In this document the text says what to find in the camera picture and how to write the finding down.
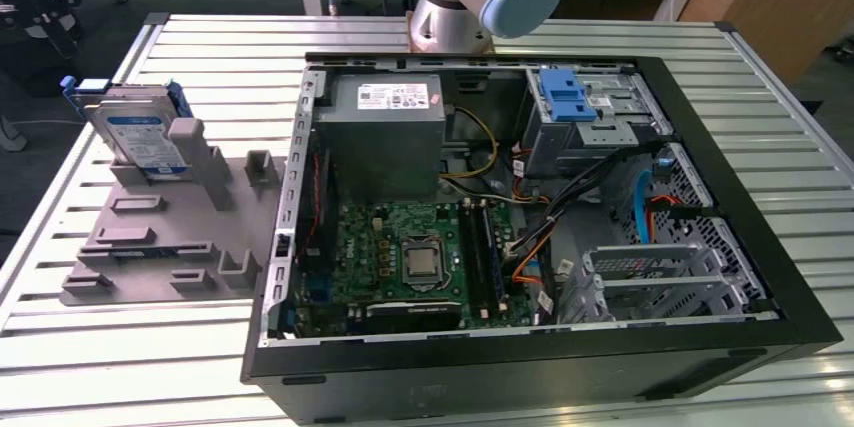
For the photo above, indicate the hard disk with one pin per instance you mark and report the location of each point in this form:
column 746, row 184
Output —
column 137, row 137

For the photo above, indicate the metal disk bay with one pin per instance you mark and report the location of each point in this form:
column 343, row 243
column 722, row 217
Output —
column 668, row 282

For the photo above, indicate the black bin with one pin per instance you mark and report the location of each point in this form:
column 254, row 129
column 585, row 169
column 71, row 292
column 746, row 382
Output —
column 40, row 78

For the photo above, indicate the grey stand foot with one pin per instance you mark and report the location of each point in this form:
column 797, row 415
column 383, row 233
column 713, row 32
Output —
column 12, row 137

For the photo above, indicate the grey parts rack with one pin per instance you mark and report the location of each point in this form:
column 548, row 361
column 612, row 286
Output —
column 181, row 227

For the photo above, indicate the grey power supply unit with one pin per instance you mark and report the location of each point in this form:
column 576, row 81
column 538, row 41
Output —
column 381, row 157

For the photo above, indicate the green motherboard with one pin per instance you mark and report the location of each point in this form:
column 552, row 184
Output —
column 374, row 227

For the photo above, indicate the silver CPU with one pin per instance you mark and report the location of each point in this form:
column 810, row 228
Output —
column 422, row 261

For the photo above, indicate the blue drive latch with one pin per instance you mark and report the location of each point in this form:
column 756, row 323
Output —
column 564, row 97

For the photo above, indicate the black graphics card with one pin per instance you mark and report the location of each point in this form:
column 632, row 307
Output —
column 407, row 314

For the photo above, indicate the metal optical drive cage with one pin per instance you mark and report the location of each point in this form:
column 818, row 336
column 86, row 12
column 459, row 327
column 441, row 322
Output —
column 601, row 137

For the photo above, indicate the black PC case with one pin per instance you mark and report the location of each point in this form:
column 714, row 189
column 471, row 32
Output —
column 467, row 372

